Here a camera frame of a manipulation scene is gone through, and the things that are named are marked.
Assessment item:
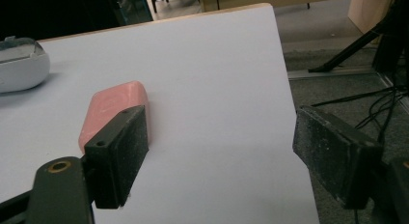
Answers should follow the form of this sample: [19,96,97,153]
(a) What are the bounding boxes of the pink soap bar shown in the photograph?
[78,80,150,154]

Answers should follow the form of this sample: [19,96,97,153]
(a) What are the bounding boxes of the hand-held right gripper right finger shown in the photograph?
[292,105,385,210]

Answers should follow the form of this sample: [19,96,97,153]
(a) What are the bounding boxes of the light wooden cabinet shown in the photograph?
[346,0,397,35]

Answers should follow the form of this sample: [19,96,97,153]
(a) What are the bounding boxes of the white soap dish with clear lid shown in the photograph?
[0,36,51,95]

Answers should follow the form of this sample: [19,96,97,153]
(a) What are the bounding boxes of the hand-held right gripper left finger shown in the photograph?
[83,104,150,210]

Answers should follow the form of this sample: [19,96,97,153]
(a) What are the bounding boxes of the black stand leg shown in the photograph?
[308,18,398,73]

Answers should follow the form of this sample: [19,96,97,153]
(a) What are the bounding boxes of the black cable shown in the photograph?
[311,85,409,145]

